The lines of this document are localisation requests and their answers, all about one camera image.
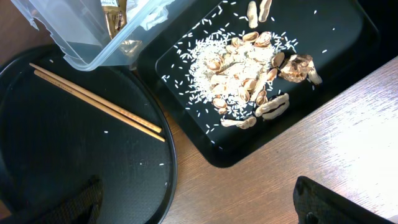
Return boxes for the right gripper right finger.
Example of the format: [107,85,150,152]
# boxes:
[293,176,393,224]

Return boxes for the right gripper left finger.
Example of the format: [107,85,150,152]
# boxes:
[32,177,103,224]

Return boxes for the wooden chopstick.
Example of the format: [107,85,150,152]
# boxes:
[29,63,162,133]
[34,70,165,142]

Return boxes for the food scraps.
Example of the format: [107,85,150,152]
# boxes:
[156,1,323,144]

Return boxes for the gold foil wrapper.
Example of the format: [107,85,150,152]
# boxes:
[100,0,142,57]

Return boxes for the white napkin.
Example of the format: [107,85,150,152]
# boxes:
[126,0,174,31]

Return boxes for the round black tray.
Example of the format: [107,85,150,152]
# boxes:
[1,45,177,223]

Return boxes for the black rectangular tray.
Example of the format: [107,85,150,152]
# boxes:
[138,1,379,167]

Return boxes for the clear plastic bin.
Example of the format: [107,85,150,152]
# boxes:
[12,0,194,72]

